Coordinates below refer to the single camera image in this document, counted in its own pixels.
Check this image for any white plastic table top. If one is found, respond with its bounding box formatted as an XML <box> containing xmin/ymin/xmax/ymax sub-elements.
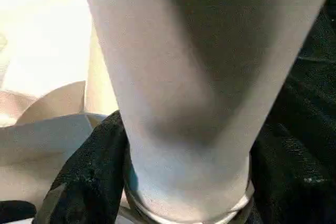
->
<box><xmin>0</xmin><ymin>0</ymin><xmax>255</xmax><ymax>224</ymax></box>

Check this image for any black mat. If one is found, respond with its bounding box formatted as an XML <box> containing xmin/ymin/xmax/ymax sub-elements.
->
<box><xmin>0</xmin><ymin>0</ymin><xmax>336</xmax><ymax>224</ymax></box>

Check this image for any white plastic table leg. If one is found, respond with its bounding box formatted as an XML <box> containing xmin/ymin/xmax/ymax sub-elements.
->
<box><xmin>80</xmin><ymin>0</ymin><xmax>330</xmax><ymax>224</ymax></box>

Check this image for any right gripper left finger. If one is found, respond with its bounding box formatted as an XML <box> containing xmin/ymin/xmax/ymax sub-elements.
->
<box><xmin>39</xmin><ymin>110</ymin><xmax>132</xmax><ymax>224</ymax></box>

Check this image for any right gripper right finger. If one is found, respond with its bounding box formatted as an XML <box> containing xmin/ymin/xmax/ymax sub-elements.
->
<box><xmin>248</xmin><ymin>123</ymin><xmax>336</xmax><ymax>224</ymax></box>

